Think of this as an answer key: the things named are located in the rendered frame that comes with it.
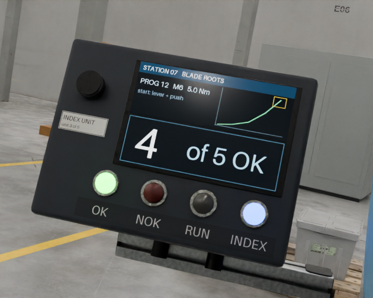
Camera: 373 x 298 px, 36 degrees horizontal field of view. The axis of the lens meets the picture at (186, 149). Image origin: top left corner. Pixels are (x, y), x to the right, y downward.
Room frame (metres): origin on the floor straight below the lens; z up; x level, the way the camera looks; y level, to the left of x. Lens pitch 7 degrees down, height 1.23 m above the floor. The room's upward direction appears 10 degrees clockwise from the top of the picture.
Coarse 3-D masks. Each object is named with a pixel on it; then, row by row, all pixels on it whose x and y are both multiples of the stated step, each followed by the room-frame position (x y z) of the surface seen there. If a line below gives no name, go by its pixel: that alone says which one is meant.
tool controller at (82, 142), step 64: (128, 64) 0.60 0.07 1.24; (192, 64) 0.59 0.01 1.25; (64, 128) 0.59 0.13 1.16; (192, 128) 0.57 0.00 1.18; (256, 128) 0.57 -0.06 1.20; (64, 192) 0.57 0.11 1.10; (128, 192) 0.56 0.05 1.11; (192, 192) 0.56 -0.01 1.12; (256, 192) 0.55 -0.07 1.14; (256, 256) 0.53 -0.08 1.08
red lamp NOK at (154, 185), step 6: (150, 180) 0.56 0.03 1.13; (156, 180) 0.56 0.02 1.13; (144, 186) 0.56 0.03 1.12; (150, 186) 0.55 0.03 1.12; (156, 186) 0.55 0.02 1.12; (162, 186) 0.56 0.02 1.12; (144, 192) 0.55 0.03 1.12; (150, 192) 0.55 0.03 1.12; (156, 192) 0.55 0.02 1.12; (162, 192) 0.55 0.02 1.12; (144, 198) 0.56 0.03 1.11; (150, 198) 0.55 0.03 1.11; (156, 198) 0.55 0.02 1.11; (162, 198) 0.56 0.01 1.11; (150, 204) 0.55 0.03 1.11; (156, 204) 0.55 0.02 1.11
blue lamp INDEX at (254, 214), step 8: (256, 200) 0.55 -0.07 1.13; (248, 208) 0.54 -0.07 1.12; (256, 208) 0.54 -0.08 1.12; (264, 208) 0.54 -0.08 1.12; (240, 216) 0.54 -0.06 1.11; (248, 216) 0.54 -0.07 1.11; (256, 216) 0.54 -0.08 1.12; (264, 216) 0.54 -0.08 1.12; (248, 224) 0.54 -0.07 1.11; (256, 224) 0.54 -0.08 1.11
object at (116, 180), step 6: (96, 174) 0.57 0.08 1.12; (102, 174) 0.56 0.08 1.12; (108, 174) 0.56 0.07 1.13; (114, 174) 0.57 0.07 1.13; (96, 180) 0.56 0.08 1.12; (102, 180) 0.56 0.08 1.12; (108, 180) 0.56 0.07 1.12; (114, 180) 0.56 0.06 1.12; (96, 186) 0.56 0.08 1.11; (102, 186) 0.56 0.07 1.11; (108, 186) 0.56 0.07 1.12; (114, 186) 0.56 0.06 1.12; (102, 192) 0.56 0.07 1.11; (108, 192) 0.56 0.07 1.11; (114, 192) 0.56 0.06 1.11
